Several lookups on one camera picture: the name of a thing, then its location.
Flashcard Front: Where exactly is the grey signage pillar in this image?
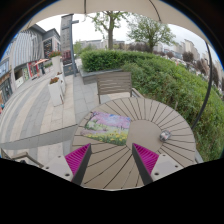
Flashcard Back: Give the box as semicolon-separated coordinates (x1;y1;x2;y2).
60;14;78;76

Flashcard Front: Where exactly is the white planter near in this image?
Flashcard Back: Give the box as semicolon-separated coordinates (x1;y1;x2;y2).
48;77;64;106

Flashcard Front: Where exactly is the white tall planter far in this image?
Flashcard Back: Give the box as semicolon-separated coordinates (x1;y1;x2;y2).
49;51;62;74

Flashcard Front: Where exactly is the tree left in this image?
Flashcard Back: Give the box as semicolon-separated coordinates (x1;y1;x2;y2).
88;11;128;49

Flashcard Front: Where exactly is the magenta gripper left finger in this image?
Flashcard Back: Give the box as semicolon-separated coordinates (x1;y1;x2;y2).
65;144;92;185

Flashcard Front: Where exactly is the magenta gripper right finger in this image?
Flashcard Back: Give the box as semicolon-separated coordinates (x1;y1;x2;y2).
132;143;159;185

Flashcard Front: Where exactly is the tree right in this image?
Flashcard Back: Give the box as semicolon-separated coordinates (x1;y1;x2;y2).
127;14;175;53

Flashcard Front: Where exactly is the floral painted mouse pad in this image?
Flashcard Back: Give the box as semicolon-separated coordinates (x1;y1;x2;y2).
80;111;131;146

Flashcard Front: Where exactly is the white planter middle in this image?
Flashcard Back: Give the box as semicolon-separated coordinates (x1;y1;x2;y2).
56;72;66;95

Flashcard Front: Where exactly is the chair armrest lower left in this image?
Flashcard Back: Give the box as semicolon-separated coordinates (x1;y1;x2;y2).
0;148;44;168

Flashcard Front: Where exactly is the beige patio umbrella canopy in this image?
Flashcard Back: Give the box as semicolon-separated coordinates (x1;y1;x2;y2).
21;0;209;43

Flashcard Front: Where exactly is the trimmed green hedge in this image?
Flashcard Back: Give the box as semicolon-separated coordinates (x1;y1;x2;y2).
81;50;224;161

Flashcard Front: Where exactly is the grey computer mouse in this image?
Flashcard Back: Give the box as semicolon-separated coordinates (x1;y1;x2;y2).
160;130;171;142

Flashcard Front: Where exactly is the tree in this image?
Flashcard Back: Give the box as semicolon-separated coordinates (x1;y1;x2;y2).
88;11;128;49
127;14;175;53

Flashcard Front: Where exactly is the curved black umbrella pole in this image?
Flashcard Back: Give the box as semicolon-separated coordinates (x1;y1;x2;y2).
190;41;214;131

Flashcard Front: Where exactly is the brown slatted outdoor chair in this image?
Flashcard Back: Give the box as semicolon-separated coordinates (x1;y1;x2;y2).
96;71;143;101

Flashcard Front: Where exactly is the round slatted outdoor table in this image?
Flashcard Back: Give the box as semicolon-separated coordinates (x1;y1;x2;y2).
72;97;196;190

